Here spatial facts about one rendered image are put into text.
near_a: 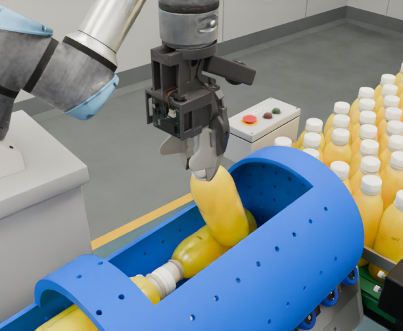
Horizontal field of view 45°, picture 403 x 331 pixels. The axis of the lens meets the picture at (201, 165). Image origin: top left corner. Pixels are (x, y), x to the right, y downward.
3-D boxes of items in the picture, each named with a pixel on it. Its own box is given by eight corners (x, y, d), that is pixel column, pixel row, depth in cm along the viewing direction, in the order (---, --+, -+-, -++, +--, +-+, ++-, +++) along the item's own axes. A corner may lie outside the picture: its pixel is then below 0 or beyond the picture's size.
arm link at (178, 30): (189, -5, 65) (235, 6, 60) (189, 29, 67) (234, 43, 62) (145, 6, 60) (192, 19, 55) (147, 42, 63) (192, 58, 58)
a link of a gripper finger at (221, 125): (200, 152, 71) (192, 95, 68) (208, 148, 72) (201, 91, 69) (224, 159, 68) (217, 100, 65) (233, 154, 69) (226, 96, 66)
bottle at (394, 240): (371, 255, 111) (388, 189, 100) (403, 265, 108) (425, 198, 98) (365, 276, 105) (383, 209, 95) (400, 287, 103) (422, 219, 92)
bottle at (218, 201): (257, 227, 89) (236, 166, 74) (229, 253, 87) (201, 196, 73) (232, 205, 93) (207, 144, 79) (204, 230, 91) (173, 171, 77)
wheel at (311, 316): (288, 313, 88) (296, 313, 87) (303, 299, 91) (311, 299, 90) (299, 335, 89) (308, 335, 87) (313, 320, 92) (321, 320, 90)
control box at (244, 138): (220, 155, 128) (221, 120, 122) (267, 129, 140) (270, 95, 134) (250, 170, 122) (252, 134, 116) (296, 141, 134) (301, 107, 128)
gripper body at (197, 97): (145, 127, 68) (139, 43, 62) (189, 108, 73) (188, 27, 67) (183, 146, 64) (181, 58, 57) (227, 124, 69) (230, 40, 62)
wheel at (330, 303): (312, 290, 93) (320, 290, 91) (325, 278, 96) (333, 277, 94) (322, 311, 93) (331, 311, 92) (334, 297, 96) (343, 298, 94)
